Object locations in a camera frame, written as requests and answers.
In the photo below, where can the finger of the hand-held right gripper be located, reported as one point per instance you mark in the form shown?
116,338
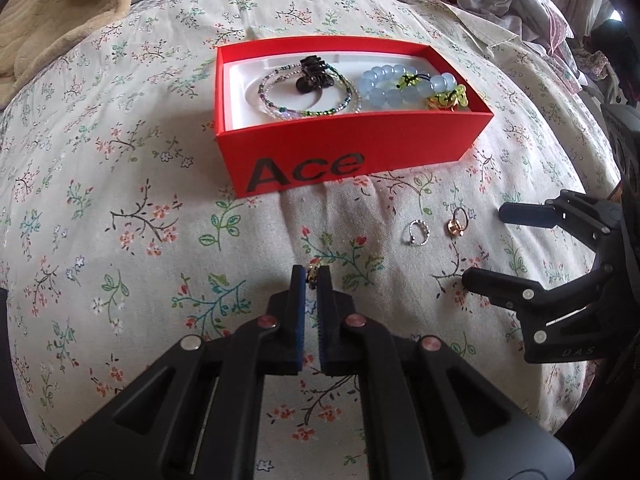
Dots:
500,285
525,214

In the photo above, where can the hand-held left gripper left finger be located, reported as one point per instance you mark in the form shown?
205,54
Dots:
298,310

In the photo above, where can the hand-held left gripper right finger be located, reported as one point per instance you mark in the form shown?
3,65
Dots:
326,310

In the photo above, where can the red cardboard box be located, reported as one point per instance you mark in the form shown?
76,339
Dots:
350,150

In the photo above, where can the black hair claw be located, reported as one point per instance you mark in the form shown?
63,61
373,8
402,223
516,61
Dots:
312,75

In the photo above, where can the pink checked cloth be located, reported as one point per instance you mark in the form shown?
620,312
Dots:
582,55

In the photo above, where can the floral bedsheet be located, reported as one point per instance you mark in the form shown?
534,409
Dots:
150,185

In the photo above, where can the white cloth flap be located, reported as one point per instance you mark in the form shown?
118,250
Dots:
487,22

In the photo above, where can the beige quilted blanket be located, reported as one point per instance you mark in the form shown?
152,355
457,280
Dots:
55,20

